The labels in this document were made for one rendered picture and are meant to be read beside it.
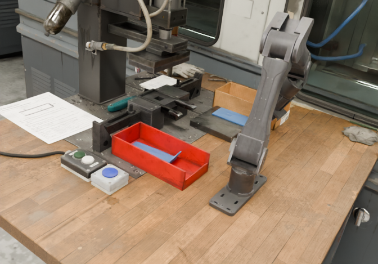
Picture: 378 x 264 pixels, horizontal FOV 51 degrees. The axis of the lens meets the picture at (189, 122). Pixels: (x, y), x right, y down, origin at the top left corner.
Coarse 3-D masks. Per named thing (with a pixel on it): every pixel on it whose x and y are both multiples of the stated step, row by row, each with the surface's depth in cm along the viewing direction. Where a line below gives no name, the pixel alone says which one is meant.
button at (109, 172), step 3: (105, 168) 98; (108, 168) 98; (111, 168) 98; (114, 168) 99; (102, 171) 97; (105, 171) 97; (108, 171) 97; (111, 171) 97; (114, 171) 98; (117, 171) 98; (102, 174) 96; (105, 174) 96; (108, 174) 96; (111, 174) 96; (114, 174) 96; (117, 174) 97; (108, 177) 96; (111, 177) 96
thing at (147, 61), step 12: (108, 24) 126; (120, 24) 130; (132, 24) 130; (120, 36) 125; (132, 36) 122; (144, 36) 119; (156, 36) 120; (168, 36) 118; (156, 48) 117; (168, 48) 115; (180, 48) 118; (132, 60) 116; (144, 60) 113; (156, 60) 113; (168, 60) 117; (180, 60) 122; (156, 72) 114
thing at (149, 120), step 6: (174, 102) 128; (138, 108) 122; (174, 108) 131; (180, 108) 132; (144, 114) 121; (150, 114) 120; (156, 114) 122; (162, 114) 124; (186, 114) 137; (138, 120) 124; (144, 120) 122; (150, 120) 121; (156, 120) 123; (162, 120) 126; (156, 126) 124; (162, 126) 127
